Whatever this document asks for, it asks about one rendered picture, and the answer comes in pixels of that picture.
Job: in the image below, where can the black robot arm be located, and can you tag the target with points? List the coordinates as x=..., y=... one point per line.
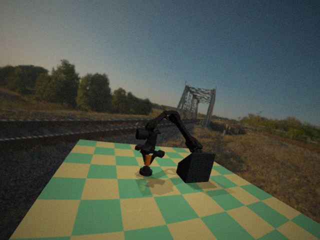
x=150, y=134

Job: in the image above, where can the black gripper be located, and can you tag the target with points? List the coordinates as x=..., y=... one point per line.
x=159, y=153

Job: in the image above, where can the orange knob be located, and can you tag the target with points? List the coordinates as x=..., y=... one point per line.
x=147, y=160

